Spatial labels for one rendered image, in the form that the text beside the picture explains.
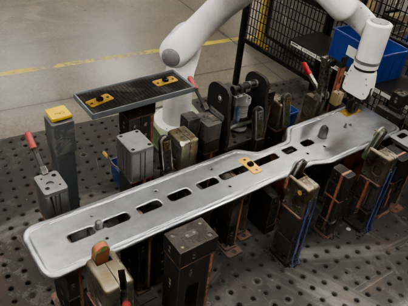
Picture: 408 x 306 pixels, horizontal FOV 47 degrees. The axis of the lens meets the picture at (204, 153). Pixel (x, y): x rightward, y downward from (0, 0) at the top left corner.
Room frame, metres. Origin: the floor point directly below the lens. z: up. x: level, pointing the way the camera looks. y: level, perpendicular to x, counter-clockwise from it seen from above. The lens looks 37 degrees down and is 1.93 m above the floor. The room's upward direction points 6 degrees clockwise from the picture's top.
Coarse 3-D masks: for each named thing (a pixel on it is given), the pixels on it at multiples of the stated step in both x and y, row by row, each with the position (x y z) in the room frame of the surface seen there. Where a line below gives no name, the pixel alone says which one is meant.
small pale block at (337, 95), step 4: (332, 92) 1.65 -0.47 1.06; (336, 92) 1.64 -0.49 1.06; (340, 92) 1.64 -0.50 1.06; (332, 96) 1.64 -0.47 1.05; (336, 96) 1.63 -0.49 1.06; (340, 96) 1.63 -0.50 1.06; (332, 100) 1.64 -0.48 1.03; (336, 100) 1.62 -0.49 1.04; (340, 100) 1.64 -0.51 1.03; (332, 104) 1.63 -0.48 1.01; (336, 104) 1.63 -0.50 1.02; (340, 104) 1.64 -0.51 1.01; (328, 108) 1.65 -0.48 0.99; (332, 108) 1.63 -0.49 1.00; (336, 108) 1.64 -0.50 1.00
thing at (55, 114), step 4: (52, 108) 1.16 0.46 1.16; (56, 108) 1.16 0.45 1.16; (60, 108) 1.17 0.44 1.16; (64, 108) 1.17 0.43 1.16; (48, 112) 1.14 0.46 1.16; (52, 112) 1.14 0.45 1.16; (56, 112) 1.14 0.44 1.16; (60, 112) 1.14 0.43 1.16; (64, 112) 1.15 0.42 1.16; (68, 112) 1.15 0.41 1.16; (48, 116) 1.13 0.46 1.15; (52, 116) 1.12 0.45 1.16; (56, 116) 1.12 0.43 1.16; (60, 116) 1.13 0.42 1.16; (64, 116) 1.13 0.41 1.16; (68, 116) 1.14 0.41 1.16; (52, 120) 1.11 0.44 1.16; (56, 120) 1.11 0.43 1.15
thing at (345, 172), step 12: (336, 168) 1.25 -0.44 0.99; (336, 180) 1.23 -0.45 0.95; (348, 180) 1.21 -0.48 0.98; (336, 192) 1.22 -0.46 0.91; (348, 192) 1.22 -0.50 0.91; (324, 204) 1.25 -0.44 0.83; (336, 204) 1.21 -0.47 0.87; (324, 216) 1.24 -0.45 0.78; (336, 216) 1.23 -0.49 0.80; (312, 228) 1.25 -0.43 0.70; (324, 228) 1.23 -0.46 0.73
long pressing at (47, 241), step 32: (288, 128) 1.44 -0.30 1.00; (352, 128) 1.50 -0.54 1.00; (224, 160) 1.21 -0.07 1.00; (288, 160) 1.25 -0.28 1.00; (320, 160) 1.28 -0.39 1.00; (128, 192) 1.01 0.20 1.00; (160, 192) 1.02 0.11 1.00; (192, 192) 1.04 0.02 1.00; (224, 192) 1.06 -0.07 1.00; (64, 224) 0.86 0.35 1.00; (128, 224) 0.89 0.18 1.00; (160, 224) 0.90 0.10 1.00; (32, 256) 0.75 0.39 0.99; (64, 256) 0.75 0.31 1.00
